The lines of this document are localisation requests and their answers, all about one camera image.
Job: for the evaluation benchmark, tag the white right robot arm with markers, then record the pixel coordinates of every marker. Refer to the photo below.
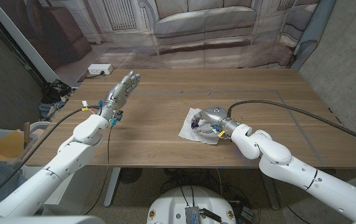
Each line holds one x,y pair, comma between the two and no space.
277,155

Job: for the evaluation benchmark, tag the purple plastic nut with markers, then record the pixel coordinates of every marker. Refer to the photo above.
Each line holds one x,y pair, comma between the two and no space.
194,125

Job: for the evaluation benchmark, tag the white plastic bin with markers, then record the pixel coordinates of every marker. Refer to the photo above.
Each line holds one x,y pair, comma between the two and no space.
41,126

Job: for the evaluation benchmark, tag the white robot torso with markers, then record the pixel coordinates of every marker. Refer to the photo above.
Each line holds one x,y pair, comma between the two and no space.
171,202

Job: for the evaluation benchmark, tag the printed sofa room backdrop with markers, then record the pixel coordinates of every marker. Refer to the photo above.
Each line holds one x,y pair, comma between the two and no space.
196,46

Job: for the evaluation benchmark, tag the orange folder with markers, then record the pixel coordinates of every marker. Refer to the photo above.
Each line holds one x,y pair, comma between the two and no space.
8,146

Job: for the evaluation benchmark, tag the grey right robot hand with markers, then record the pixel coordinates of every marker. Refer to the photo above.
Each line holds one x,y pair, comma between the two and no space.
217,116

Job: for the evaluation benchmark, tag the black round fan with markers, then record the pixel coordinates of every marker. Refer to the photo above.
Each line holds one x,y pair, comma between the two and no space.
130,175

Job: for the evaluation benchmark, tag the grey rolled backdrop tube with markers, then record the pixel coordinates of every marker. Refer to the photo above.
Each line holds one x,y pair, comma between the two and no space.
311,34

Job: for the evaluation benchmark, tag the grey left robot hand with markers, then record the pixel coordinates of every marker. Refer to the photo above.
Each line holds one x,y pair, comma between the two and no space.
119,93

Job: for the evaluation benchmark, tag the white diagonal frame beam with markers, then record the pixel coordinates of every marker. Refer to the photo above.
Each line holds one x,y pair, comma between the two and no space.
19,37

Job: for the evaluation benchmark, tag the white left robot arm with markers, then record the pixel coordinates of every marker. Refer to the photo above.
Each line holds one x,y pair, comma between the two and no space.
72,155

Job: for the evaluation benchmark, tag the grey finned electronics module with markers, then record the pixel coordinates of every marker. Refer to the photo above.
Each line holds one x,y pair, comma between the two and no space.
192,215

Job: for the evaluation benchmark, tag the white power strip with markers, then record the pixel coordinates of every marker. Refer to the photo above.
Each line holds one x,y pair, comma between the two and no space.
100,68

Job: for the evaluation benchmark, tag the white table leg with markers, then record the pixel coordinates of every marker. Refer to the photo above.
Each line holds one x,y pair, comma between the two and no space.
112,186

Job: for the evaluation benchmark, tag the pile of dark bags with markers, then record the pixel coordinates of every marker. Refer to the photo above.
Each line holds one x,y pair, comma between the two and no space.
53,93

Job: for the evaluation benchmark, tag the grey table leg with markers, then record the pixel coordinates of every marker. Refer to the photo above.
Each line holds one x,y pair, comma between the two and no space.
273,199

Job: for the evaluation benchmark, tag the white tissue paper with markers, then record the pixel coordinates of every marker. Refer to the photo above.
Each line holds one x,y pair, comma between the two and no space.
185,133

